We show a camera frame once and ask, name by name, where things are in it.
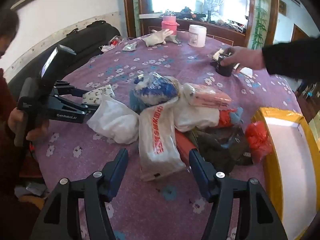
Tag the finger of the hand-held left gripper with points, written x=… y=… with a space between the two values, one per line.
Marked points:
x=75 y=103
x=72 y=90

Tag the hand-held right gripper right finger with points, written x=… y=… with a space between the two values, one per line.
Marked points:
x=197 y=170

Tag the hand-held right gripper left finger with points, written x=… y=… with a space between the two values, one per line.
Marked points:
x=120 y=170

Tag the patterned tissue pack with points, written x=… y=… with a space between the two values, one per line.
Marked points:
x=98 y=95

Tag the long red pack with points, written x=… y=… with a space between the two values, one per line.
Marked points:
x=183 y=145

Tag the blue terry towel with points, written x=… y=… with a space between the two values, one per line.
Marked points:
x=135 y=103

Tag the pink tissue pack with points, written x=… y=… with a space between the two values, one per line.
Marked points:
x=210 y=96

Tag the yellow box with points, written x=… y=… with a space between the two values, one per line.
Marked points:
x=272 y=170

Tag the another person's forearm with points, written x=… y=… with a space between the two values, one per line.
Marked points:
x=292 y=55

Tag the person's left hand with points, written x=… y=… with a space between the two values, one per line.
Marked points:
x=37 y=132

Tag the dark plastic pack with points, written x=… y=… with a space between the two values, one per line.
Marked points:
x=217 y=145

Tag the person's dark red clothing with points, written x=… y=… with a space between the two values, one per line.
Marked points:
x=6 y=100

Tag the black luggage bag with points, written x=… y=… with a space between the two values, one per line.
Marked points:
x=75 y=45

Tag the white bag with red print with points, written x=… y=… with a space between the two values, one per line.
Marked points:
x=157 y=142

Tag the white face mask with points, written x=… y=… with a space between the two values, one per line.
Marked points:
x=106 y=48

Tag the crumpled red bag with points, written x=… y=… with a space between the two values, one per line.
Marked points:
x=226 y=118

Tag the small red packet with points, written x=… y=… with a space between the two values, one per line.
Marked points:
x=115 y=41

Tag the red mesh in clear bag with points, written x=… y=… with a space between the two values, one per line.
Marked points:
x=257 y=140

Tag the blue cloth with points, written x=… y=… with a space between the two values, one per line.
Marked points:
x=236 y=115

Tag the person's head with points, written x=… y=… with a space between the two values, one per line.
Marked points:
x=7 y=30

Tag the silver foil packet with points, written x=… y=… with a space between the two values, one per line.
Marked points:
x=130 y=46

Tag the blue and white plastic bag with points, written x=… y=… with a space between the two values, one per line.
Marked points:
x=157 y=90

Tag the wooden framed glass partition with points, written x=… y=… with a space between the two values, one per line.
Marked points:
x=130 y=10

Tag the white glove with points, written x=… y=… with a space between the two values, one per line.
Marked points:
x=156 y=38

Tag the bamboo painted panel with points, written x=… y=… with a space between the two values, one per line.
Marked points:
x=261 y=15
x=135 y=7

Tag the black motor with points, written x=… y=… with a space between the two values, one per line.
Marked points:
x=225 y=68

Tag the pink bottle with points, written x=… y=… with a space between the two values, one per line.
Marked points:
x=169 y=25

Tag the white plastic jar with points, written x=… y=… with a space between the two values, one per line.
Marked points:
x=197 y=36

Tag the clutter of tools on counter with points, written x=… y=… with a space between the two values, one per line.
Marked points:
x=225 y=22

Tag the brown wooden door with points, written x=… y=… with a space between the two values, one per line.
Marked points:
x=300 y=33

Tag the framed wall plaque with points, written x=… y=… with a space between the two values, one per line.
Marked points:
x=282 y=7

